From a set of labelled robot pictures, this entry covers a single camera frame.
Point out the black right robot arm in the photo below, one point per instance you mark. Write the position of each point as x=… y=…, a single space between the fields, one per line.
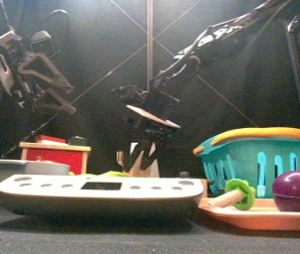
x=221 y=36

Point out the yellow-green toy piece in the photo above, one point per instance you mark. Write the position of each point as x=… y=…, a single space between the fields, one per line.
x=115 y=173

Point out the small dark round knob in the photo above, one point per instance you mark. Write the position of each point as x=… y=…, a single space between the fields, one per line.
x=183 y=174

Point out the red flat block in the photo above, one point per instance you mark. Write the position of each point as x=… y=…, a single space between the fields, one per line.
x=49 y=139

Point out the small black block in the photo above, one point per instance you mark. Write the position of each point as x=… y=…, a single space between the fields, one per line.
x=76 y=141

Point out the white and grey toy scale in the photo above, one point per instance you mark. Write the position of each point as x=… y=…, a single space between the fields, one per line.
x=99 y=195

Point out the red wooden toy box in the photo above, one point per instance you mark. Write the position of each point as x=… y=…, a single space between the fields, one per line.
x=55 y=157

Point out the teal basket with orange rim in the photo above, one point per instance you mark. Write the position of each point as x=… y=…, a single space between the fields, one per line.
x=245 y=158

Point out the green-headed toy screw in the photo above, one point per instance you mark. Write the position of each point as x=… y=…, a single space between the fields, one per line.
x=238 y=194

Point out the gray toy pot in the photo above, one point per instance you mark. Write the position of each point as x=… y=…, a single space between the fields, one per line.
x=7 y=175

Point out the peach plastic tray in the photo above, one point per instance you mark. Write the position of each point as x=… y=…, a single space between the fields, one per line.
x=268 y=218

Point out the purple toy ball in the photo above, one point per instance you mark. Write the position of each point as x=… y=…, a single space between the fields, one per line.
x=297 y=191

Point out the black stand pole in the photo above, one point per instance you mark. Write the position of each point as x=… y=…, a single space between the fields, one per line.
x=297 y=76

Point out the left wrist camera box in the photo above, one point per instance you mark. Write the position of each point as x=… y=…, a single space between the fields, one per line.
x=43 y=41

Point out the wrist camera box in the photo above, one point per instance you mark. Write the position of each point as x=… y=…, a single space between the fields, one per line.
x=130 y=94
x=43 y=41

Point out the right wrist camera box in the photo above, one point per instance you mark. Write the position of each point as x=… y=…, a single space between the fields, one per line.
x=130 y=94

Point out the metal frame pole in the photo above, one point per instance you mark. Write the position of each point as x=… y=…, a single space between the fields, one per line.
x=150 y=43

